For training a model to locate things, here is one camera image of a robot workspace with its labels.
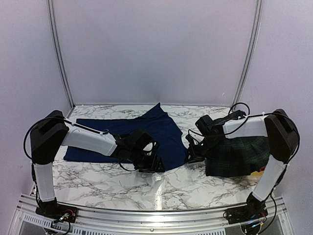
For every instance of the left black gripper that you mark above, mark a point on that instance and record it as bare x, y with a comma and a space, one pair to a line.
153, 165

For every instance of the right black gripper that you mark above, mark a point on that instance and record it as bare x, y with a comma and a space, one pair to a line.
195, 156

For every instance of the navy blue t-shirt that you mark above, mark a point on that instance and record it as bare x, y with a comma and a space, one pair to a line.
158, 124

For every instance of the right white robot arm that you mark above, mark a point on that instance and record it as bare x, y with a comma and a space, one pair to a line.
283, 138

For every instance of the dark green plaid garment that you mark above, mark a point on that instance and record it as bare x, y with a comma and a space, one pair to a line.
237, 157

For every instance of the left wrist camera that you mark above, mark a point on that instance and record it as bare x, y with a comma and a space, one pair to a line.
141, 139

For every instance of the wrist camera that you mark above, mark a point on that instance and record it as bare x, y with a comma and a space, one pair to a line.
203, 124
141, 139

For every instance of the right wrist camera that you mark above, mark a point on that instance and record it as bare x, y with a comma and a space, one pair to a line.
203, 124

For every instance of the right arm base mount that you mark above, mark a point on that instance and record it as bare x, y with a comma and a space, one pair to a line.
243, 214

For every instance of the front aluminium rail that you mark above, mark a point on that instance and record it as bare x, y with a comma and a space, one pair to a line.
96, 221

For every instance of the right aluminium frame post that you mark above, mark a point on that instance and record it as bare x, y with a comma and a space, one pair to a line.
250, 50

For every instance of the aluminium frame post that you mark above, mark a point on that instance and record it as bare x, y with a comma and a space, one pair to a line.
58, 53
250, 50

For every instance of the left aluminium frame post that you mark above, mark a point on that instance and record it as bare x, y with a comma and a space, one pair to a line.
58, 53

